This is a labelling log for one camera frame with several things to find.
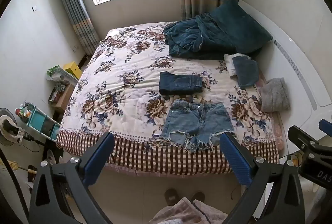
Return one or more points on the folded dark blue jeans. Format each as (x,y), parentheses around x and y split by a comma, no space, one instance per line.
(180,83)

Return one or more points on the brown slipper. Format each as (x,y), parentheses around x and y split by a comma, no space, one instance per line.
(198,196)
(171,196)

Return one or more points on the grey fluffy garment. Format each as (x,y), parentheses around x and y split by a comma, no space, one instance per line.
(275,95)

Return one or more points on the teal storage cart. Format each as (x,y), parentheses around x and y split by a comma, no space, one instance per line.
(39,121)

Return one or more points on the floral bedspread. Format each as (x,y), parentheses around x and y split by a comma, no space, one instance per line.
(116,89)

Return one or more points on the cardboard box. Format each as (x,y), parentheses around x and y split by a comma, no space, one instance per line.
(63,98)

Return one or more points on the person's pink fluffy clothing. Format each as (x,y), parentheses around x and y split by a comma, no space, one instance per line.
(176,213)

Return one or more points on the light blue denim shorts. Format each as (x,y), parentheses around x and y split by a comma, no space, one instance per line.
(197,123)

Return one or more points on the teal velvet blanket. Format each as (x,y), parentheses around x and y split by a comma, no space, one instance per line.
(193,38)

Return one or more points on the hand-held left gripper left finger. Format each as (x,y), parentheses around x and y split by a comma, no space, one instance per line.
(97,159)

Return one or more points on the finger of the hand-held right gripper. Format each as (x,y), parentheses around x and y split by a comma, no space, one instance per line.
(326,126)
(300,135)

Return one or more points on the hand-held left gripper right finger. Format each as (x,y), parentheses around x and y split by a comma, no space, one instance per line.
(237,161)

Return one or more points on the folded faded blue jeans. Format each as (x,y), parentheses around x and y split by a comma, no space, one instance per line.
(246,72)

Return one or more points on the standing fan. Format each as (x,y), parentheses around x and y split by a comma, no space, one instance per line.
(9,128)

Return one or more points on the white bed headboard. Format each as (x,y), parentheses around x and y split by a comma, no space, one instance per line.
(293,58)

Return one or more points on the white folded cloth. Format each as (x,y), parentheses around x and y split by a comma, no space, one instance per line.
(229,63)

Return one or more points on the yellow box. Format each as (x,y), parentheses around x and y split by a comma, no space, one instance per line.
(74,69)

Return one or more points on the teal pillow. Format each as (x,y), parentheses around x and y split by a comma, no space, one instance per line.
(240,27)

